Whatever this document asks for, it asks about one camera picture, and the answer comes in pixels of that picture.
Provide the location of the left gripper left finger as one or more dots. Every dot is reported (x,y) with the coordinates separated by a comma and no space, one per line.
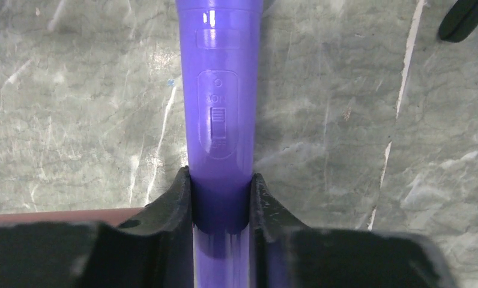
(154,248)

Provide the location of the black shock mount tripod stand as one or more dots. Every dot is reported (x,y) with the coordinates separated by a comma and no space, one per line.
(459,22)

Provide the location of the pink perforated music stand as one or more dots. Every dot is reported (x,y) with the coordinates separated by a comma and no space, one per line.
(110,216)

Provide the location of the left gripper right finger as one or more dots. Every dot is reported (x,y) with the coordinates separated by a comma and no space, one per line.
(285,252)

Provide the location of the purple plastic microphone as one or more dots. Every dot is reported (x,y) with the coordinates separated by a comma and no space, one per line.
(219,43)

